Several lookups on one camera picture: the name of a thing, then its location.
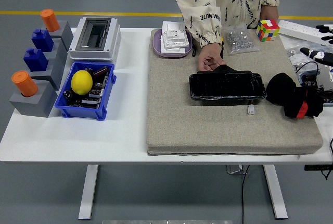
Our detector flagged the person's left hand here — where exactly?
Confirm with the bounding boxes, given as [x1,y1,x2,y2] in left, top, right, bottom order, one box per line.
[259,4,279,24]

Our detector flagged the person's right hand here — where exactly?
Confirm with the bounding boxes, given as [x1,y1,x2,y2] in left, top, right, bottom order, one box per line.
[197,43,226,72]

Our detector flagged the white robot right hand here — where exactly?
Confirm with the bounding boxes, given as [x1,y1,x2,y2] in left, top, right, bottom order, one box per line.
[299,23,333,66]

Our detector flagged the black rag red tag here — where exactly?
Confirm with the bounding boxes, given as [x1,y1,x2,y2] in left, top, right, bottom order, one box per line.
[265,72,325,118]

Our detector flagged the colourful puzzle cube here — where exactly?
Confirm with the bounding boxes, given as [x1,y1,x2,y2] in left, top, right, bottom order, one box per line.
[256,19,280,42]

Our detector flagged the clear bag of small parts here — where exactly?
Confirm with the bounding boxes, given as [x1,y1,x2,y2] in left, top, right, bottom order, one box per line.
[286,43,333,66]

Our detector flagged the grey metal module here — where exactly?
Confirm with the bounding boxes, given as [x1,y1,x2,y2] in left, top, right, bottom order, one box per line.
[317,64,333,91]

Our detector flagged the blue-rimmed tray with parts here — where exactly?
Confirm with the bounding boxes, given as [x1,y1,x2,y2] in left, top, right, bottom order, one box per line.
[299,71,333,105]

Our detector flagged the white power strip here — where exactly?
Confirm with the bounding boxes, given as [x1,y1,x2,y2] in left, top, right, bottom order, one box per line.
[277,20,333,45]

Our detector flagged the clear bag of metal nuts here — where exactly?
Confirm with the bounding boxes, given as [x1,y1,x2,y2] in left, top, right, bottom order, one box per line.
[221,23,260,56]

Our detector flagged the white socket module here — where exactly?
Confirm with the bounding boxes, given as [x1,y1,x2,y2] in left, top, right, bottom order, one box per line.
[161,29,190,49]

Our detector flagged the white flat cover plate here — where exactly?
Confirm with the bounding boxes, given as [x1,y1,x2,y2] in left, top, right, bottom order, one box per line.
[160,42,187,54]

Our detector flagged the purple tray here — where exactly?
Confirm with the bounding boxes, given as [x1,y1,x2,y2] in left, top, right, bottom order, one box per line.
[152,30,194,58]

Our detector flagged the grey-brown mat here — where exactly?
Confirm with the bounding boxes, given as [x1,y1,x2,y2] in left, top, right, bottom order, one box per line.
[146,28,324,156]

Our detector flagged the brown cylinder capacitor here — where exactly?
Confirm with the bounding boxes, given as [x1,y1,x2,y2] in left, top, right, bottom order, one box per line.
[93,66,109,78]

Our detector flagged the black control box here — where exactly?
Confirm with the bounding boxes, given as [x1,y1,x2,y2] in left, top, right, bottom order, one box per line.
[304,165,333,181]

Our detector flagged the black circuit boards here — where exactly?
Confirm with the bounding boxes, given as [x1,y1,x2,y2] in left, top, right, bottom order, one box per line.
[67,74,110,109]

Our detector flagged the yellow lemon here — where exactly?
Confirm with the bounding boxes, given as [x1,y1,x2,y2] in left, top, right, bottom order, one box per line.
[71,70,94,96]

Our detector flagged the blue plastic bin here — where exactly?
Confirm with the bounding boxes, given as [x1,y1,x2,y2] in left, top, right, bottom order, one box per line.
[54,61,117,121]

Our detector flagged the white table leg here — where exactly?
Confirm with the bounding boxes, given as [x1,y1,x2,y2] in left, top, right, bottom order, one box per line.
[262,164,289,219]
[78,164,99,220]

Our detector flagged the grey block holder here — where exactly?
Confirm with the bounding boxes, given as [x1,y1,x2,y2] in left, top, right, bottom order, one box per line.
[43,38,69,65]
[46,20,74,52]
[28,52,67,91]
[9,83,58,118]

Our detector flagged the orange cylinder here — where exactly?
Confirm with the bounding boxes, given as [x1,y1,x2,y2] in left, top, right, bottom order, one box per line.
[40,9,60,32]
[11,70,39,97]

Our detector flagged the blue block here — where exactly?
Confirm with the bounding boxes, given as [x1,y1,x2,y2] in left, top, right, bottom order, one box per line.
[31,28,55,52]
[23,48,49,72]

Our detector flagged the black cable loop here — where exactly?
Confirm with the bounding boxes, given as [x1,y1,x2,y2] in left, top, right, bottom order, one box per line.
[295,61,321,77]

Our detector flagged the white switch plate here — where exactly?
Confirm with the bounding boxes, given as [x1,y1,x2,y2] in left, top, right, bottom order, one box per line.
[162,21,187,36]

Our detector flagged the metal bracket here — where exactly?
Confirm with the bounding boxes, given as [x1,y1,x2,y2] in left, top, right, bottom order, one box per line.
[226,165,248,175]

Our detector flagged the grey electrical enclosure box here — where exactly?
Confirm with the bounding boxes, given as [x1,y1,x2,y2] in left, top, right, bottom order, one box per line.
[68,17,122,62]

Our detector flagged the black power cable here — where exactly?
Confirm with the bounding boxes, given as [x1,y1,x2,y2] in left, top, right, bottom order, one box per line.
[240,164,250,224]

